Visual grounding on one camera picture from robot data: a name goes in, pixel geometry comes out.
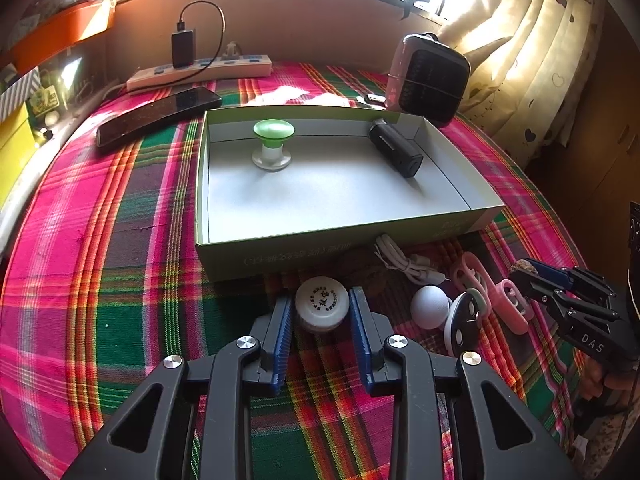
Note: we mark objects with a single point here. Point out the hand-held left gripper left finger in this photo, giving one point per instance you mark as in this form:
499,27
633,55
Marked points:
283,340

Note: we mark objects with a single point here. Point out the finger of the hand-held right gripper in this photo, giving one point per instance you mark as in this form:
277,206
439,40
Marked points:
547,272
532,287

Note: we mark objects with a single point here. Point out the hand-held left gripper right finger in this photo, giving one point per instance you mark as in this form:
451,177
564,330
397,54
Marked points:
361,340

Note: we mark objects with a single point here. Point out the pink plastic clip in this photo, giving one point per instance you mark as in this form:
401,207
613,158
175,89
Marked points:
469,262
515,312

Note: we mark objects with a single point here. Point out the small white round jar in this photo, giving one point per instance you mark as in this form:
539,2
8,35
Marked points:
321,302

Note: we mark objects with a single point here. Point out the black round disc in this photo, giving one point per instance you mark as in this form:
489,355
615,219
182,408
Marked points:
430,306

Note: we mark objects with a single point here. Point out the shallow green cardboard box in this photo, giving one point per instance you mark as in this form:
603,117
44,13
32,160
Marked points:
300,195

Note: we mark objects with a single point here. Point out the person's right hand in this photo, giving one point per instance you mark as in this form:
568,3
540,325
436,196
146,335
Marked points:
607,377

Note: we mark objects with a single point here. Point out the brown wooden cabinet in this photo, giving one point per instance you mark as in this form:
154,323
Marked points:
600,135

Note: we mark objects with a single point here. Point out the black rectangular device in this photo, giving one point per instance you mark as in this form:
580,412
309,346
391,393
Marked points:
397,150

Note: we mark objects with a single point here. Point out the green dome lamp white base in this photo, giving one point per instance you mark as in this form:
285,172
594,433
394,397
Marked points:
272,131

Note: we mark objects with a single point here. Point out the cream heart print curtain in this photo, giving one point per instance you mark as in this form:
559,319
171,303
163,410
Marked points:
530,60

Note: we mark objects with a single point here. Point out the small pink black heater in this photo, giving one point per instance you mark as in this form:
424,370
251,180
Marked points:
430,80

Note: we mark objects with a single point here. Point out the small black silver adapter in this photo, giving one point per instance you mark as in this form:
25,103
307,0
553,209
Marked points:
376,100

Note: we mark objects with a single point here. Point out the black smartphone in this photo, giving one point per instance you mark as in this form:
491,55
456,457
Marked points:
155,115

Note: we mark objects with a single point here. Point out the white power strip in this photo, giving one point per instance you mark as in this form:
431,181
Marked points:
225,70

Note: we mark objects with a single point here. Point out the small grey plug figurine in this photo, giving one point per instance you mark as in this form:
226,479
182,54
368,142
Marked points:
231,51

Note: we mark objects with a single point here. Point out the black window latch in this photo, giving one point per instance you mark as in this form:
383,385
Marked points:
415,5

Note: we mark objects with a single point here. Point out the black charger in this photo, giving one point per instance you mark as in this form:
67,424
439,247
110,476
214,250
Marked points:
183,50

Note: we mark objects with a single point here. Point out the yellow box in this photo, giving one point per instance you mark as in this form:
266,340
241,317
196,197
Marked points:
15,150

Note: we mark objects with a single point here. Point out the small green card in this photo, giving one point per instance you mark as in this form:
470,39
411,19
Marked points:
45,100

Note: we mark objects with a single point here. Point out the grey striped box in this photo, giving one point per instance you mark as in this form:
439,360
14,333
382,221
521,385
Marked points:
17,92

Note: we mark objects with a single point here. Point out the orange plastic tray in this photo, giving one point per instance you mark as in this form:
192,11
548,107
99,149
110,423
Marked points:
65,30

